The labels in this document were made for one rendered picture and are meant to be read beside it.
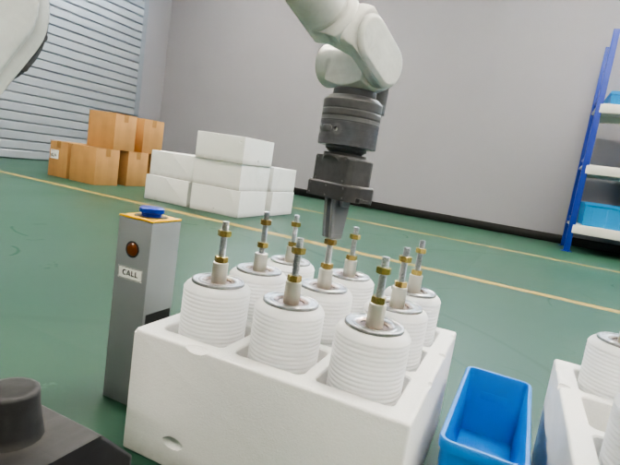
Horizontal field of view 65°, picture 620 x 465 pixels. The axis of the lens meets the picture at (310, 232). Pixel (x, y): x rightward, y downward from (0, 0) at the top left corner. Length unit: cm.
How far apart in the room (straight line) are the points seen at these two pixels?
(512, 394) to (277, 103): 591
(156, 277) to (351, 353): 37
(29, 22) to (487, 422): 89
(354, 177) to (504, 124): 507
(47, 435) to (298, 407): 28
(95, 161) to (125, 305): 347
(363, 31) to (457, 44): 532
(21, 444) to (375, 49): 58
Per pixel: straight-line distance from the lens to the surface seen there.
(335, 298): 73
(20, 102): 624
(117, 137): 439
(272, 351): 64
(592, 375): 83
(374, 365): 59
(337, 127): 71
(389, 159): 592
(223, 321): 69
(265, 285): 77
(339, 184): 70
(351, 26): 68
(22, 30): 47
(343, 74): 73
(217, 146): 338
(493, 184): 570
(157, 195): 370
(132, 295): 84
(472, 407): 98
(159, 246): 81
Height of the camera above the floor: 44
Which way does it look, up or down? 8 degrees down
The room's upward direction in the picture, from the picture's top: 9 degrees clockwise
